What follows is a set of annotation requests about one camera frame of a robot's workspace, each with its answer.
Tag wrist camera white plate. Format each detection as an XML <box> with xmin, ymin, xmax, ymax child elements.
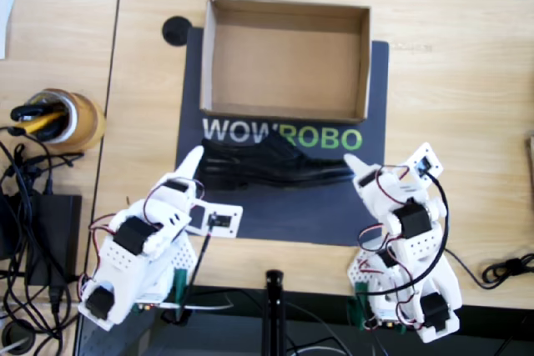
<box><xmin>185</xmin><ymin>200</ymin><xmax>244</xmax><ymax>237</ymax></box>
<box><xmin>405</xmin><ymin>142</ymin><xmax>444</xmax><ymax>185</ymax></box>

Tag brown packing tape roll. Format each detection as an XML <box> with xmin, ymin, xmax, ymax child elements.
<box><xmin>24</xmin><ymin>88</ymin><xmax>108</xmax><ymax>151</ymax></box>

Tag black power adapter brick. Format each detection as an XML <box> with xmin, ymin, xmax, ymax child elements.
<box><xmin>24</xmin><ymin>193</ymin><xmax>83</xmax><ymax>286</ymax></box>

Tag black round desk grommet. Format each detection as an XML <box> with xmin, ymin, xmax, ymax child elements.
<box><xmin>161</xmin><ymin>16</ymin><xmax>194</xmax><ymax>48</ymax></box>
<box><xmin>0</xmin><ymin>319</ymin><xmax>37</xmax><ymax>353</ymax></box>

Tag black WOWROBO mat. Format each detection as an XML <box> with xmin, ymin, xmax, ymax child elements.
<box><xmin>174</xmin><ymin>26</ymin><xmax>391</xmax><ymax>248</ymax></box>

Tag black coiled power cable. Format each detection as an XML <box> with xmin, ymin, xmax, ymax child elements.
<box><xmin>446</xmin><ymin>247</ymin><xmax>534</xmax><ymax>290</ymax></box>

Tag yellow handled tool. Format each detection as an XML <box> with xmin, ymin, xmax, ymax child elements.
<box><xmin>20</xmin><ymin>112</ymin><xmax>70</xmax><ymax>136</ymax></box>

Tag black handled tool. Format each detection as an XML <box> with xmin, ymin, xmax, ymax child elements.
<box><xmin>10</xmin><ymin>102</ymin><xmax>63</xmax><ymax>123</ymax></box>

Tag black camera stand pole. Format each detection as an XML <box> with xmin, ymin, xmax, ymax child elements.
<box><xmin>264</xmin><ymin>268</ymin><xmax>285</xmax><ymax>356</ymax></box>

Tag white paper sheets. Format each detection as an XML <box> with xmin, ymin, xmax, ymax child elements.
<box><xmin>0</xmin><ymin>0</ymin><xmax>24</xmax><ymax>61</ymax></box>

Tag white thin cable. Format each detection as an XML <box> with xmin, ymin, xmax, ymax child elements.
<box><xmin>161</xmin><ymin>302</ymin><xmax>233</xmax><ymax>312</ymax></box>

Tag green table clamp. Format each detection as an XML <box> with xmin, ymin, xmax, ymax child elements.
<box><xmin>173</xmin><ymin>268</ymin><xmax>191</xmax><ymax>323</ymax></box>
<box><xmin>348</xmin><ymin>283</ymin><xmax>370</xmax><ymax>328</ymax></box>

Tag open cardboard box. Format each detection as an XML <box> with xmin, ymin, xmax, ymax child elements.
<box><xmin>199</xmin><ymin>0</ymin><xmax>372</xmax><ymax>125</ymax></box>

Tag black leather dress shoe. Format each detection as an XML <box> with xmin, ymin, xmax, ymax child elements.
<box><xmin>194</xmin><ymin>133</ymin><xmax>355</xmax><ymax>193</ymax></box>

